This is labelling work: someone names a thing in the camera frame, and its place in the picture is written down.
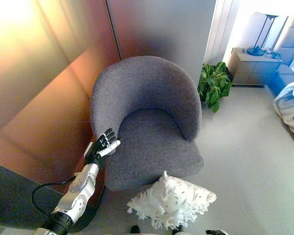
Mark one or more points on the beige bedside table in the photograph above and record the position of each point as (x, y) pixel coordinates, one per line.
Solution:
(256, 69)

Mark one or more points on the dark wooden side table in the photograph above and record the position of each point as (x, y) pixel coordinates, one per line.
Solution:
(27, 193)

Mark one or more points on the green potted plant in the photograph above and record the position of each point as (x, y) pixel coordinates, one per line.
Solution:
(214, 83)

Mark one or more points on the table lamp with white shade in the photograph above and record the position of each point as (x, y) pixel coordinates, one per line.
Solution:
(263, 31)

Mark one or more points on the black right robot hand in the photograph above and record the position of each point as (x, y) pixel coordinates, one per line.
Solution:
(215, 232)

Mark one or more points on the grey padded headboard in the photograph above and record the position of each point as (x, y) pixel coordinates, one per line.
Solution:
(290, 31)

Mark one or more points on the white fringed pillow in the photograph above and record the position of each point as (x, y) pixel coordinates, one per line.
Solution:
(172, 200)

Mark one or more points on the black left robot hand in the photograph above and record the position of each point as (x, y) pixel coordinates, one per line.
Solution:
(99, 148)

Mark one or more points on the black robot foot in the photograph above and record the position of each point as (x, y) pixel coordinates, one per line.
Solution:
(135, 229)

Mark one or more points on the bed with white duvet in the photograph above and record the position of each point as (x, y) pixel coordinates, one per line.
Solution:
(290, 95)

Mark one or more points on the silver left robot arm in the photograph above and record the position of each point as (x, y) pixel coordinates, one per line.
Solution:
(74, 193)

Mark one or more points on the grey round armchair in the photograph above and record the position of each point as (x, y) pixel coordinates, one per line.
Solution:
(147, 117)

